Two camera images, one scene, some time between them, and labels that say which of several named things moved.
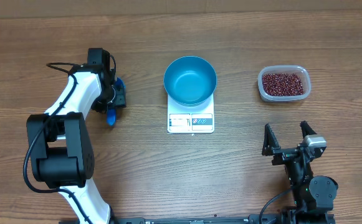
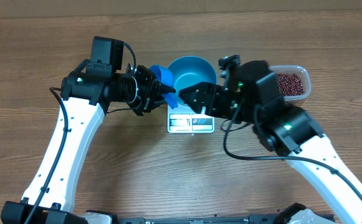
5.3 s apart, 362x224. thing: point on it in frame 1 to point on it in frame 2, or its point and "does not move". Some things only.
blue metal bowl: (190, 81) does not move
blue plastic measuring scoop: (119, 101) to (165, 76)
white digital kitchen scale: (199, 119) does not move
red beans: (282, 84) does not move
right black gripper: (270, 147) to (212, 106)
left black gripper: (100, 106) to (152, 88)
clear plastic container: (277, 83) does not move
